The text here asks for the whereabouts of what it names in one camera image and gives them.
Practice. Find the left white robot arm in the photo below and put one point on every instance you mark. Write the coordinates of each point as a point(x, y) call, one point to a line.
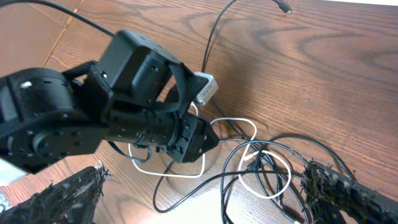
point(137, 93)

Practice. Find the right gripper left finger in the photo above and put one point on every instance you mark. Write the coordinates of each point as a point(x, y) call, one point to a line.
point(73, 200)

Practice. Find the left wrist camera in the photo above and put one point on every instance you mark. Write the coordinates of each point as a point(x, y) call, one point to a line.
point(209, 89)

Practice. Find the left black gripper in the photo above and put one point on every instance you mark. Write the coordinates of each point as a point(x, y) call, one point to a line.
point(184, 139)

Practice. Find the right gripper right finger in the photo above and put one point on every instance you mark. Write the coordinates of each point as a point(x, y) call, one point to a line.
point(328, 193)

